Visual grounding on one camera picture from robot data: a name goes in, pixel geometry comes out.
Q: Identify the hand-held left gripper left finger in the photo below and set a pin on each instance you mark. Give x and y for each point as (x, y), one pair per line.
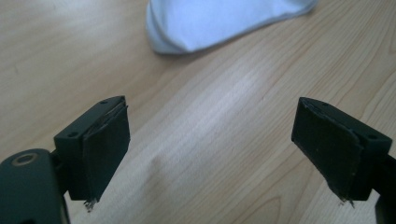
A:
(95, 151)

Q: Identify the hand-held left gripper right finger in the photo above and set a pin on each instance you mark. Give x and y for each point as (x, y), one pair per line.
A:
(337, 149)

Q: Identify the white cloth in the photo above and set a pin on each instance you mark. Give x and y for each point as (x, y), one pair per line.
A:
(218, 23)

